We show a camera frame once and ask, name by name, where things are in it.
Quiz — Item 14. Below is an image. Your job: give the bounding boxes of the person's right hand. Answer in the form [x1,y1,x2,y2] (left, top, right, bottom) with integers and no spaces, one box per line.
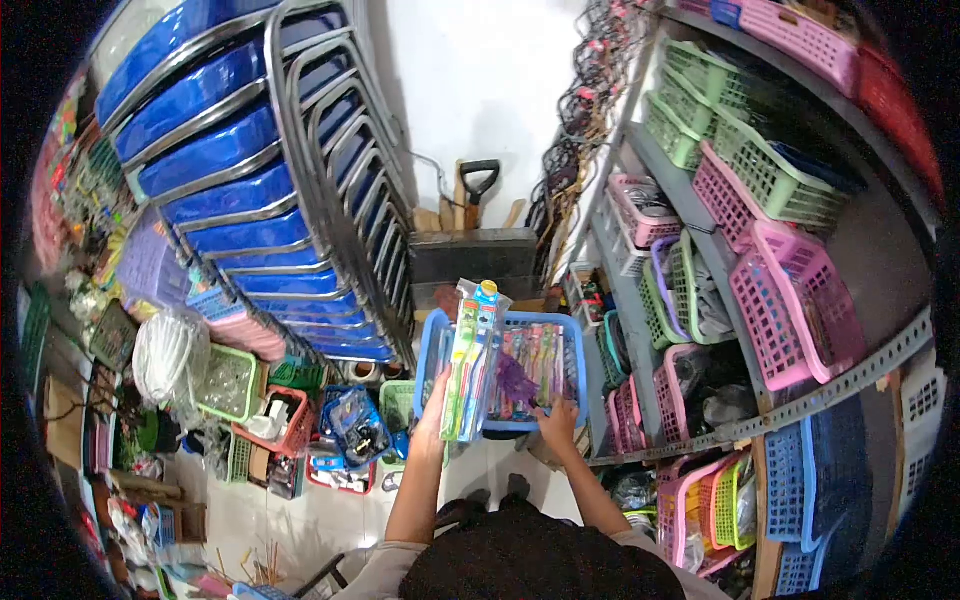
[534,395,581,453]

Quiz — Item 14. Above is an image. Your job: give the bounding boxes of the person's left hand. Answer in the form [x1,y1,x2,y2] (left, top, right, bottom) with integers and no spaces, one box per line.
[414,365,456,454]

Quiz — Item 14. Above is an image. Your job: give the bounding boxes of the toothbrush packet bundle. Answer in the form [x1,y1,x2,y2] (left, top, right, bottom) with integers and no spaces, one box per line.
[439,279,513,444]

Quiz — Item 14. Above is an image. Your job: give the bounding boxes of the blue plastic basket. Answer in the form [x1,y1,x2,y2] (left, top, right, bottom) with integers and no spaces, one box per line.
[412,308,591,435]

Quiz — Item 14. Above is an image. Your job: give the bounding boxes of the pile of packed toothbrushes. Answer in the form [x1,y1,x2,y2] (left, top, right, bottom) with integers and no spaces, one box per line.
[489,322,569,423]

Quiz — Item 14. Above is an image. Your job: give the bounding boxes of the purple plastic item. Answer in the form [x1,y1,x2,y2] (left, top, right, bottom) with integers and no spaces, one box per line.
[495,352,543,406]

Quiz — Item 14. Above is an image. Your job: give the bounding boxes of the green mesh basket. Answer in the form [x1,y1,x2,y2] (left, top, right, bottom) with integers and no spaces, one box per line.
[378,379,418,472]

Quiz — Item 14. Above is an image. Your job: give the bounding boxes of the person's legs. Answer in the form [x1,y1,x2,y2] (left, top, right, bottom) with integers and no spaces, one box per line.
[436,472,535,529]

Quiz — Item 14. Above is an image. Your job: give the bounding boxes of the blue basket with packets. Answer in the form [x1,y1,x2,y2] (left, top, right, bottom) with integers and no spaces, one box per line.
[320,384,394,471]

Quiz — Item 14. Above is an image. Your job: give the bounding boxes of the dark wooden box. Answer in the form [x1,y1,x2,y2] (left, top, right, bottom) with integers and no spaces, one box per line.
[408,228,543,310]

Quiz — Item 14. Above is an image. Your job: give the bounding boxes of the red flat tray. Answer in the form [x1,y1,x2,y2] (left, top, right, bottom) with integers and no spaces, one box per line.
[305,453,377,497]

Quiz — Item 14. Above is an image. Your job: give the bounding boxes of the person's body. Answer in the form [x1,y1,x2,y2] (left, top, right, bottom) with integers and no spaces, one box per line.
[330,501,730,600]

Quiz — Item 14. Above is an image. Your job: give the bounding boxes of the red plastic basket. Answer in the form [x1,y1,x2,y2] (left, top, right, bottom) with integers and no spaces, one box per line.
[231,385,317,459]

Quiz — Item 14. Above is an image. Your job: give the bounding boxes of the stack of pink baskets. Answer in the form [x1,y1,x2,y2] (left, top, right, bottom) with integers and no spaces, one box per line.
[186,286,288,363]

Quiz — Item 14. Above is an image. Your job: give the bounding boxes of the green basket with clear bags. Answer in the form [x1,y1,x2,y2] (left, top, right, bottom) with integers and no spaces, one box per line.
[195,342,261,426]

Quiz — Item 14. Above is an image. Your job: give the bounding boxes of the full shop shelf with baskets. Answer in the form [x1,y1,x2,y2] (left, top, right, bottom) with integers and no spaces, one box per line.
[561,0,948,600]

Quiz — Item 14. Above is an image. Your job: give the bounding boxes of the white plastic bag bundle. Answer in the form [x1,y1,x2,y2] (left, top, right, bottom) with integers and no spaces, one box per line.
[132,309,213,411]

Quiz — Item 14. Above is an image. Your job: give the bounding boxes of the stack of blue chairs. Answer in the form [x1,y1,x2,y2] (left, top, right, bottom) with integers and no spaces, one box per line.
[93,0,419,370]

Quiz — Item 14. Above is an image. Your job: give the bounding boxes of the purple plastic basket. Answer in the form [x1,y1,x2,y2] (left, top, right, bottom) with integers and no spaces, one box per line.
[114,208,194,314]

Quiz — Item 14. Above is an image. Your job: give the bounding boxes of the cluttered shop shelf with goods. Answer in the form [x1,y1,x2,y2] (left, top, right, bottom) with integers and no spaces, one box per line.
[18,66,145,391]

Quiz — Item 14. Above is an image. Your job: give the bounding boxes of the bundle of wooden handles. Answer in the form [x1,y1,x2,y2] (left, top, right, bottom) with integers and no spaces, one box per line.
[411,160,528,234]

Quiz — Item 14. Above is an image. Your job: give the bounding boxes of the black shovel handle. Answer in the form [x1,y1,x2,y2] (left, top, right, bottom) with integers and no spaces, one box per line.
[458,158,502,231]

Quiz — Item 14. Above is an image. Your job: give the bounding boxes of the bunch of hanging black cables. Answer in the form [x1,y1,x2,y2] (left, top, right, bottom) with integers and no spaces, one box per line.
[525,0,655,288]

